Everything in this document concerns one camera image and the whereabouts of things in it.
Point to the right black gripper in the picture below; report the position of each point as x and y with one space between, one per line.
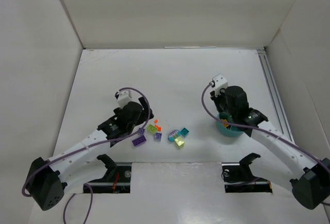
220 104

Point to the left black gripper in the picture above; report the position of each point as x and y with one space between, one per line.
144 104

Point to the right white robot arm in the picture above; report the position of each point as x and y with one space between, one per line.
313 187

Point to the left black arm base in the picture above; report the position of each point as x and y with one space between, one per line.
115 180

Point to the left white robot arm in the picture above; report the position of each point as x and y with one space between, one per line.
48 180

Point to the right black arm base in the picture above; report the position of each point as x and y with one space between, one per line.
238 178

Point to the small purple lego brick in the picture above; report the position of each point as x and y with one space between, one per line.
141 131

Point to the yellow orange lego brick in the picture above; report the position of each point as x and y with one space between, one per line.
224 122

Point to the long purple lego brick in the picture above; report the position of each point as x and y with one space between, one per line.
138 141

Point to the lime green lego brick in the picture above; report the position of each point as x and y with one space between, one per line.
152 129

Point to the teal divided round container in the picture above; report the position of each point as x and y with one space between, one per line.
228 130

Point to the lavender square lego brick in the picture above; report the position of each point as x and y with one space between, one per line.
158 136

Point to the teal flower face lego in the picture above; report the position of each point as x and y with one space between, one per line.
173 135

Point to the teal square lego brick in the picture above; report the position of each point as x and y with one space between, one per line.
184 132

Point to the pale yellow lego brick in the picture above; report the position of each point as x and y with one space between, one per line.
179 142

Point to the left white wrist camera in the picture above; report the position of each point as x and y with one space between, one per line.
123 97

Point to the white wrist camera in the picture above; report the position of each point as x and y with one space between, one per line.
218 83
123 97

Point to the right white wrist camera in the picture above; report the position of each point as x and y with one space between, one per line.
218 83

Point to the aluminium rail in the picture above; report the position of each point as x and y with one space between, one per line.
273 92

